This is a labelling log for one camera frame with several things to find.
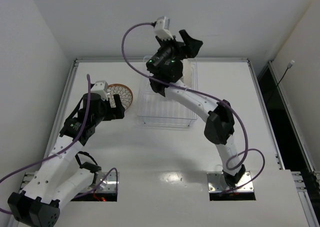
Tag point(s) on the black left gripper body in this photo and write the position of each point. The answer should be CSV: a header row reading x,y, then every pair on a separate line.
x,y
114,107

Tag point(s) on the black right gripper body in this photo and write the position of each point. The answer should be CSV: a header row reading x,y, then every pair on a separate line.
x,y
178,46

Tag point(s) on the large flower pattern plate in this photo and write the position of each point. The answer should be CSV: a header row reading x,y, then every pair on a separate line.
x,y
187,72

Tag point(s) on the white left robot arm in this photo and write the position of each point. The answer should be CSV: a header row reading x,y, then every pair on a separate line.
x,y
40,202

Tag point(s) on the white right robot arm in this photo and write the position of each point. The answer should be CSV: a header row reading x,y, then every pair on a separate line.
x,y
166,67

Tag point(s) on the small flower pattern plate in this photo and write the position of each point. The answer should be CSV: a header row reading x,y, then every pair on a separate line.
x,y
124,92

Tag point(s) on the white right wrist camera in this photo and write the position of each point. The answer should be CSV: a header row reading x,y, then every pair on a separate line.
x,y
161,28

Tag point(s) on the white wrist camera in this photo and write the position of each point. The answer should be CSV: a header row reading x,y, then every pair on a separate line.
x,y
101,88
161,28

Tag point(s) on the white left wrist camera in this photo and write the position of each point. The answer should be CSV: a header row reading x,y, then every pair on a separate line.
x,y
101,88

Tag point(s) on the white wire dish rack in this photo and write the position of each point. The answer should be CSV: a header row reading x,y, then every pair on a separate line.
x,y
156,110

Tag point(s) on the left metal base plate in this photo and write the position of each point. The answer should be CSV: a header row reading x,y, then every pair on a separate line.
x,y
109,184

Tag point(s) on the metal base plate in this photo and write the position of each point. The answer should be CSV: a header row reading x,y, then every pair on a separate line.
x,y
109,184
217,183

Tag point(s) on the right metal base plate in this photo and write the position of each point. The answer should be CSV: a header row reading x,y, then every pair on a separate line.
x,y
217,183

